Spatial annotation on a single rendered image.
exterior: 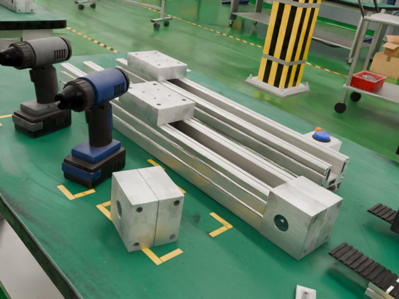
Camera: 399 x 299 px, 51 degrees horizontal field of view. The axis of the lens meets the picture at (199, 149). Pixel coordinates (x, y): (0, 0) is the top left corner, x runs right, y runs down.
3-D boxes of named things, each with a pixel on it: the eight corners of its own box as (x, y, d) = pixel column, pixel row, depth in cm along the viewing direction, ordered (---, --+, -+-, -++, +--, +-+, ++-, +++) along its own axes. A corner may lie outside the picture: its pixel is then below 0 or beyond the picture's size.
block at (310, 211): (335, 235, 80) (350, 194, 75) (297, 261, 72) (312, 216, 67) (297, 212, 85) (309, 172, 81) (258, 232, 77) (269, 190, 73)
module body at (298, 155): (339, 189, 96) (350, 157, 92) (315, 202, 89) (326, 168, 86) (139, 80, 145) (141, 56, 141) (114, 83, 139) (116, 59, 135)
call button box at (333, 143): (336, 162, 108) (343, 140, 106) (315, 171, 102) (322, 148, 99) (310, 149, 113) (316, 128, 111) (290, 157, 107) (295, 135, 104)
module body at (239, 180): (290, 215, 84) (300, 180, 80) (258, 232, 77) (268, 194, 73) (90, 86, 133) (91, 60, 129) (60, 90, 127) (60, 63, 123)
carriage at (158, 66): (184, 85, 129) (187, 64, 126) (156, 90, 122) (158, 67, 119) (154, 70, 139) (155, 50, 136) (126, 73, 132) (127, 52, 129)
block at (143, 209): (190, 238, 73) (197, 193, 69) (128, 253, 68) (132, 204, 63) (167, 206, 81) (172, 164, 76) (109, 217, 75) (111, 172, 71)
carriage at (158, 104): (192, 127, 101) (195, 101, 98) (155, 136, 94) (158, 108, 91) (152, 105, 111) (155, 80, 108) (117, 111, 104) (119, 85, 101)
